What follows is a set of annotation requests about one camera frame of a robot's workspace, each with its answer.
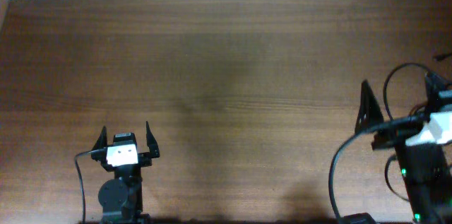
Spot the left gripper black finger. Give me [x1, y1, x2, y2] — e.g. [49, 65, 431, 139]
[145, 122, 160, 158]
[91, 126, 107, 163]

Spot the black usb cable bundle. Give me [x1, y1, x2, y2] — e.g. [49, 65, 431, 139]
[382, 52, 452, 122]

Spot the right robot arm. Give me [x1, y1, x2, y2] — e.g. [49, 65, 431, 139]
[355, 73, 451, 223]

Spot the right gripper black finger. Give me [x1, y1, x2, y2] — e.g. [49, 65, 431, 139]
[424, 72, 451, 114]
[355, 80, 384, 134]

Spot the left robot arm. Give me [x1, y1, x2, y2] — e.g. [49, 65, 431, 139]
[91, 122, 160, 224]

